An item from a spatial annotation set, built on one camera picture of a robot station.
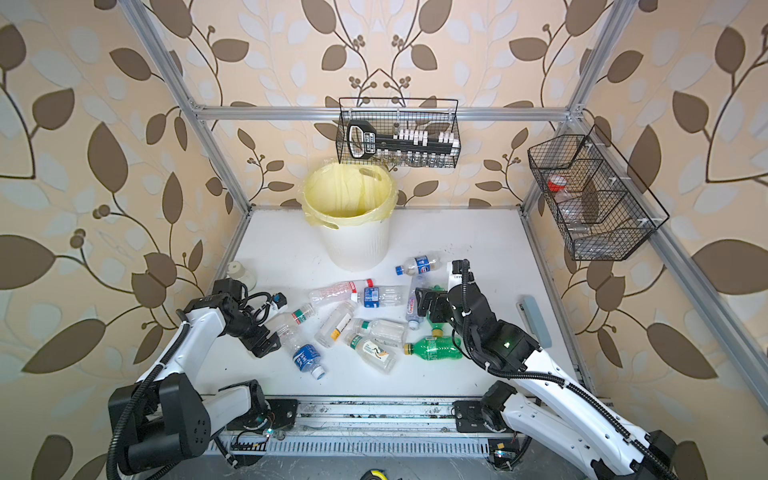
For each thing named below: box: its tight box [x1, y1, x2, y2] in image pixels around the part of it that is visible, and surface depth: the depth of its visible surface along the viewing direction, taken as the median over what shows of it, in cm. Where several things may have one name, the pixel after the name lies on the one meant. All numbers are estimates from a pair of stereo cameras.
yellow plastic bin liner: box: [301, 161, 399, 230], surface depth 97 cm
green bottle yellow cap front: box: [403, 336, 463, 361], surface depth 82 cm
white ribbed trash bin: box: [320, 217, 390, 272], surface depth 104 cm
